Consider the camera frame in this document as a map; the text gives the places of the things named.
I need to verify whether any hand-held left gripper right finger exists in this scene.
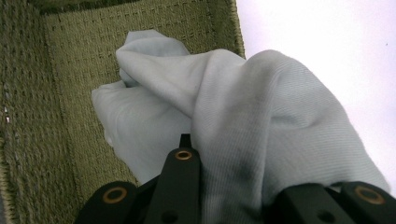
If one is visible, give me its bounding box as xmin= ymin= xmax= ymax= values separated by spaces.
xmin=264 ymin=183 xmax=358 ymax=224

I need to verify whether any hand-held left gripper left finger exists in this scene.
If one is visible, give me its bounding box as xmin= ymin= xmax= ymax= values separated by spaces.
xmin=143 ymin=133 xmax=203 ymax=224

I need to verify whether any white cloth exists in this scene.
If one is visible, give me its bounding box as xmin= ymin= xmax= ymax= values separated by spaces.
xmin=91 ymin=29 xmax=391 ymax=224

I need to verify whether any green woven basket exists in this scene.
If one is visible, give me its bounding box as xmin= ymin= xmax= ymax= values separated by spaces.
xmin=0 ymin=0 xmax=247 ymax=224

